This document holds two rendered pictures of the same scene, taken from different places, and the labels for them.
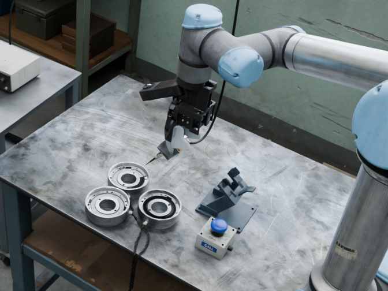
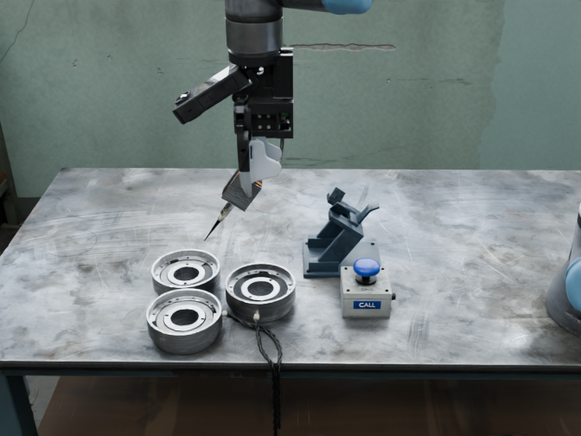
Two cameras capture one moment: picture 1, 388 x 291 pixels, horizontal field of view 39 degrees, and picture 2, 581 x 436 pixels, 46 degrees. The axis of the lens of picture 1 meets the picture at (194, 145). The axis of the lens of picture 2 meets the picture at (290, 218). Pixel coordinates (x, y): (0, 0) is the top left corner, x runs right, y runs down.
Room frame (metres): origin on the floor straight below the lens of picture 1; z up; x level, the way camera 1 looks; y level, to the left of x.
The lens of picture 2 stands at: (0.14, 0.32, 1.43)
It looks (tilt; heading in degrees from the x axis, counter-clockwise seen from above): 30 degrees down; 338
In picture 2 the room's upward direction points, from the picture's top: straight up
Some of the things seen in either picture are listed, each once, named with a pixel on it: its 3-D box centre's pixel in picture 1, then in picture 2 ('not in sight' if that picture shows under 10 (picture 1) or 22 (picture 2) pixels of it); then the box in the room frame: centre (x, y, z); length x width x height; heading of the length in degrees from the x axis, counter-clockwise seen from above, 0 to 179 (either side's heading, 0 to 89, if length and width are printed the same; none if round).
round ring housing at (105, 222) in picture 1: (107, 207); (185, 322); (0.91, 0.18, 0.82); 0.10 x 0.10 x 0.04
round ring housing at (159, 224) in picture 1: (159, 209); (260, 292); (0.93, 0.05, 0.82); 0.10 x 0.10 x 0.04
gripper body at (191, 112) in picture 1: (191, 101); (261, 92); (0.99, 0.02, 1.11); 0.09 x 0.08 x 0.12; 68
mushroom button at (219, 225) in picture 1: (217, 230); (366, 276); (0.87, -0.09, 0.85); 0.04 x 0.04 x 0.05
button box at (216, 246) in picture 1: (217, 238); (368, 291); (0.87, -0.10, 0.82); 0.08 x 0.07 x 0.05; 68
